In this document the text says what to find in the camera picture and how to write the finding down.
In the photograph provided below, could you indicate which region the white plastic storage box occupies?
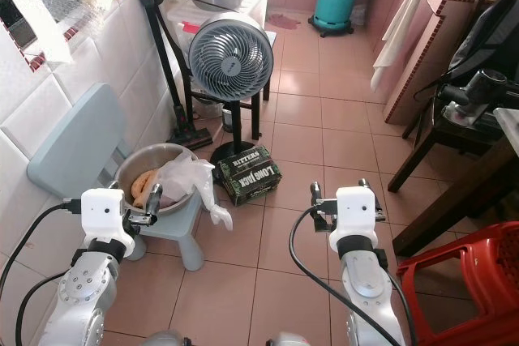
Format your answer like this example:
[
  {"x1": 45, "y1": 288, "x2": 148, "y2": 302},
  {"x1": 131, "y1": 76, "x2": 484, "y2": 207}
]
[{"x1": 161, "y1": 0, "x2": 272, "y2": 79}]

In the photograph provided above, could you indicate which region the long black left arm cable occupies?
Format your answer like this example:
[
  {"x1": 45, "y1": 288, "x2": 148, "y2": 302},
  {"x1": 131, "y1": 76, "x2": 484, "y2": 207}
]
[{"x1": 0, "y1": 199, "x2": 86, "y2": 294}]

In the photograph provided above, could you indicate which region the large metal basin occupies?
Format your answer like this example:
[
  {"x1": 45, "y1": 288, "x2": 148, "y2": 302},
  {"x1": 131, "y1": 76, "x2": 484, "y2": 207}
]
[{"x1": 114, "y1": 143, "x2": 195, "y2": 216}]

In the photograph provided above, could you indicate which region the grey-blue plastic chair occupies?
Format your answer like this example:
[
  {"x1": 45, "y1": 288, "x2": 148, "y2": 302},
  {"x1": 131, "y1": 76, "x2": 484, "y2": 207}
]
[{"x1": 27, "y1": 83, "x2": 204, "y2": 272}]

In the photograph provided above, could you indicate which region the short black left arm cable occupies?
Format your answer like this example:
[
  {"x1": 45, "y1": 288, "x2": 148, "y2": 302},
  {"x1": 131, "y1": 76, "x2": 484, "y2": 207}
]
[{"x1": 16, "y1": 273, "x2": 71, "y2": 346}]

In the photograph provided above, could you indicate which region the grey robot left leg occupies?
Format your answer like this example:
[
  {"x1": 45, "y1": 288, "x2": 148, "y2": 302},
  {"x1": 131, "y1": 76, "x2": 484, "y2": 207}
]
[{"x1": 146, "y1": 330, "x2": 189, "y2": 346}]

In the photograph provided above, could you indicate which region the grey robot leg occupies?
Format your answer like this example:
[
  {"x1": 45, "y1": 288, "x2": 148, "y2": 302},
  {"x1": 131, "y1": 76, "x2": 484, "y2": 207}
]
[
  {"x1": 146, "y1": 330, "x2": 189, "y2": 346},
  {"x1": 266, "y1": 332, "x2": 313, "y2": 346}
]

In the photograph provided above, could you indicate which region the pink tiled cabinet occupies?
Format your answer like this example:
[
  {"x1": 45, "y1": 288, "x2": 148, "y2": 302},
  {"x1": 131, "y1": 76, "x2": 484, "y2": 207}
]
[{"x1": 369, "y1": 0, "x2": 495, "y2": 126}]

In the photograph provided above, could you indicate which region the white window curtain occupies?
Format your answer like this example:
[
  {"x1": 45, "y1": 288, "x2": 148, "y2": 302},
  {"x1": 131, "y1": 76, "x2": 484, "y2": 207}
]
[{"x1": 4, "y1": 0, "x2": 131, "y2": 67}]

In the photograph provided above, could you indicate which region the clear plastic bag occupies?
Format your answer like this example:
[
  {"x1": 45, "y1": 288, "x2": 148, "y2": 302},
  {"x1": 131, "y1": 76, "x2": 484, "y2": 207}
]
[{"x1": 154, "y1": 157, "x2": 234, "y2": 229}]

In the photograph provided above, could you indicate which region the white hanging cloth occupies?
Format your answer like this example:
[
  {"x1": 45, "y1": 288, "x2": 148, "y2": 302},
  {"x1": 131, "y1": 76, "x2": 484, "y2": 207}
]
[{"x1": 371, "y1": 0, "x2": 439, "y2": 92}]

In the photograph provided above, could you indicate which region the dark wooden marble-top table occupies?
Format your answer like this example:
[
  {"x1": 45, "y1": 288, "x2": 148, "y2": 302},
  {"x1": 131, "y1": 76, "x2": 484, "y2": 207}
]
[{"x1": 389, "y1": 107, "x2": 519, "y2": 258}]

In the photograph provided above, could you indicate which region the black hair dryer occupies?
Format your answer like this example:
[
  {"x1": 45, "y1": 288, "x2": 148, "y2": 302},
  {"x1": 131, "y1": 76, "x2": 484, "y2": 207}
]
[{"x1": 442, "y1": 69, "x2": 519, "y2": 112}]

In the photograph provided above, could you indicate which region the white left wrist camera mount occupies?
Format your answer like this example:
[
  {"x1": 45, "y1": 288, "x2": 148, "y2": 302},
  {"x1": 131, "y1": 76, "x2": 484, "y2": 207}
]
[{"x1": 81, "y1": 189, "x2": 135, "y2": 258}]

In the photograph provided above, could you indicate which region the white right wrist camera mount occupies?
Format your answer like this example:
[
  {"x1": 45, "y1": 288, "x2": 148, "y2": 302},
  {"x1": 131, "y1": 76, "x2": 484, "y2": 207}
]
[{"x1": 328, "y1": 187, "x2": 384, "y2": 256}]

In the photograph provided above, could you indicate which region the grey robot right leg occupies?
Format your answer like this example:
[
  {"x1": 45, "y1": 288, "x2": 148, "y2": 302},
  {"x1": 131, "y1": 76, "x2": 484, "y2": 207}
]
[{"x1": 266, "y1": 332, "x2": 313, "y2": 346}]

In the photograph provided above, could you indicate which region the black metal stand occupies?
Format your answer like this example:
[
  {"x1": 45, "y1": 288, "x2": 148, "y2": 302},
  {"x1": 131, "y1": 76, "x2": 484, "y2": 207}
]
[{"x1": 170, "y1": 38, "x2": 272, "y2": 144}]

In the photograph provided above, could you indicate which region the grey standing fan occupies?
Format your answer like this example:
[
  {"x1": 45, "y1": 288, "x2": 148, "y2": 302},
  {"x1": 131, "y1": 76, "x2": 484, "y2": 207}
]
[{"x1": 188, "y1": 12, "x2": 275, "y2": 164}]

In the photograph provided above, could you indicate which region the dark printed cardboard box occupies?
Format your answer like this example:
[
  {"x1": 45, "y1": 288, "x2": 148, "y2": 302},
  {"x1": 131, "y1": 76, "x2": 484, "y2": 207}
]
[{"x1": 215, "y1": 145, "x2": 283, "y2": 206}]

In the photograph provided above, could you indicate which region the red plastic stool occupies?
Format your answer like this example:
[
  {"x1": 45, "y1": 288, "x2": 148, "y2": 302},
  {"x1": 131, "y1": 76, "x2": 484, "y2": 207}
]
[{"x1": 397, "y1": 220, "x2": 519, "y2": 346}]

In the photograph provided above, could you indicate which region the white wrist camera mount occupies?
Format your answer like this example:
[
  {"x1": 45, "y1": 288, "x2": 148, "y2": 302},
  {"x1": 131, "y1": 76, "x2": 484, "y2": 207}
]
[
  {"x1": 328, "y1": 187, "x2": 384, "y2": 256},
  {"x1": 81, "y1": 189, "x2": 135, "y2": 258}
]

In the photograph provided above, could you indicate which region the dark wooden chair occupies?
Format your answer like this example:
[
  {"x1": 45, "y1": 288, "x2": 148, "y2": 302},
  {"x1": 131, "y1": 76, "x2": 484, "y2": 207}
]
[{"x1": 388, "y1": 95, "x2": 505, "y2": 193}]

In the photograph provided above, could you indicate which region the black backpack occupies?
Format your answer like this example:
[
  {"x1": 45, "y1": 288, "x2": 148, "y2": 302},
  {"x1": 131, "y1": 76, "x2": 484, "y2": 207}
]
[{"x1": 414, "y1": 0, "x2": 519, "y2": 104}]

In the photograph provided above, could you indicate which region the orange bread in basin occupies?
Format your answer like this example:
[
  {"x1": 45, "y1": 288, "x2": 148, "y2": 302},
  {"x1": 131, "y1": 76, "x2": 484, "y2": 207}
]
[{"x1": 132, "y1": 169, "x2": 163, "y2": 201}]

